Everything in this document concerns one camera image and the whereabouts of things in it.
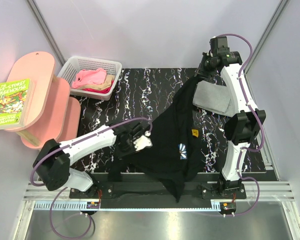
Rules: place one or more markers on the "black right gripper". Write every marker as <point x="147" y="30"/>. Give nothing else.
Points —
<point x="201" y="73"/>

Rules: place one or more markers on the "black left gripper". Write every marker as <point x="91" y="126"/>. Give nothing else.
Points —
<point x="120" y="154"/>

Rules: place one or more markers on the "black t shirt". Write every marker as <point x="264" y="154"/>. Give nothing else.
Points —
<point x="174" y="157"/>

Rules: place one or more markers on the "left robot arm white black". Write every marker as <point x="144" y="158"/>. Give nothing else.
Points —
<point x="53" y="165"/>

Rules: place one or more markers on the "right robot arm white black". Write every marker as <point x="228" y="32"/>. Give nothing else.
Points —
<point x="241" y="129"/>

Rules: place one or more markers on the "folded grey t shirt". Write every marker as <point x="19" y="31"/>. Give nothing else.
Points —
<point x="214" y="98"/>

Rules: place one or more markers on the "magenta garment in basket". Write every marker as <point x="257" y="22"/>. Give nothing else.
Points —
<point x="98" y="92"/>

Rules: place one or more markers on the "beige garment in basket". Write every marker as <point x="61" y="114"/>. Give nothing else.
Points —
<point x="107" y="83"/>

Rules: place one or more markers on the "white plastic laundry basket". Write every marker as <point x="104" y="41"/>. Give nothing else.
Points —
<point x="77" y="63"/>

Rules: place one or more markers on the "pink tiered shelf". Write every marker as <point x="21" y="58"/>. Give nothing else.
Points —
<point x="52" y="112"/>

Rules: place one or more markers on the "pink garment in basket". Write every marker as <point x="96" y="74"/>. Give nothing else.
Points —
<point x="87" y="77"/>

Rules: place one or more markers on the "green treehouse book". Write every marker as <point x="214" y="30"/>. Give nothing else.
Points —
<point x="15" y="98"/>

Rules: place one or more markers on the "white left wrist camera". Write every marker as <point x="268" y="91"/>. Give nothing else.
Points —
<point x="143" y="142"/>

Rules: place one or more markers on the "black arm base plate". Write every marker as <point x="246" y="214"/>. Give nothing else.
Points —
<point x="138" y="192"/>

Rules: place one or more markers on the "aluminium frame rail front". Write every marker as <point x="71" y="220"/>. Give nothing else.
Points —
<point x="266" y="191"/>

